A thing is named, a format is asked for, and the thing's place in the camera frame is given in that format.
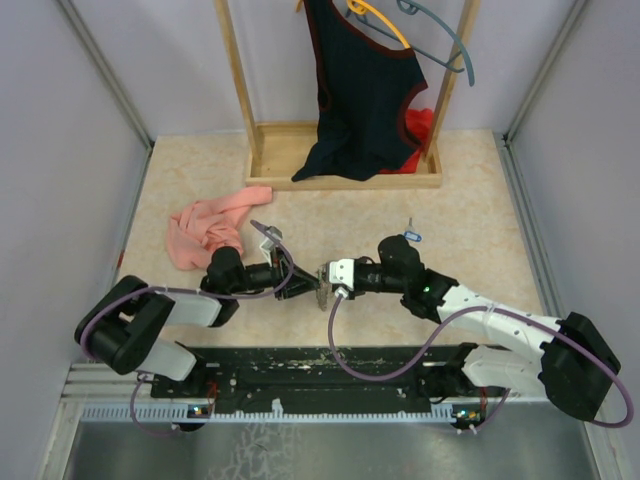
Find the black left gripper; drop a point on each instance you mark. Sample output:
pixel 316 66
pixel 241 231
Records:
pixel 300 282

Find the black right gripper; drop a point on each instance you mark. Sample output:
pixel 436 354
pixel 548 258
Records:
pixel 357 290

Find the large keyring with small rings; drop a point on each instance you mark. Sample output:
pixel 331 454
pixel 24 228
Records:
pixel 324 289

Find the blue tagged key bunch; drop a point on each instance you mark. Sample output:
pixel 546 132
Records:
pixel 411 234

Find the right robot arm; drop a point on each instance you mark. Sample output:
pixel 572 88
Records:
pixel 565 359

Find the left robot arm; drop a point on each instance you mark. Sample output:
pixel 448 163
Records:
pixel 123 329

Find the pink cloth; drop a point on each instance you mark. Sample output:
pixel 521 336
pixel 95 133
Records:
pixel 201 228

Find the wooden clothes rack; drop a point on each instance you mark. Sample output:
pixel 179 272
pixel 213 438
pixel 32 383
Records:
pixel 277 150

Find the red cloth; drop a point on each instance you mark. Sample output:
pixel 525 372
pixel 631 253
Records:
pixel 419 123

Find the dark navy tank top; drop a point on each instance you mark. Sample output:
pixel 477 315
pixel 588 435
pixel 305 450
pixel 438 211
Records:
pixel 364 90

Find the yellow clothes hanger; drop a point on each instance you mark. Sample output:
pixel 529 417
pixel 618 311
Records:
pixel 363 8

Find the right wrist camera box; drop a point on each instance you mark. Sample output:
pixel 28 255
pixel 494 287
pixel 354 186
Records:
pixel 340 275

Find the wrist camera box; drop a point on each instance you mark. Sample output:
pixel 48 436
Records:
pixel 271 237
pixel 340 275

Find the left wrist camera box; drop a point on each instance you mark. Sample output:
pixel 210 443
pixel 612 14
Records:
pixel 271 237

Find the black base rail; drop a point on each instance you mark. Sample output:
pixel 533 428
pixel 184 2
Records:
pixel 308 380

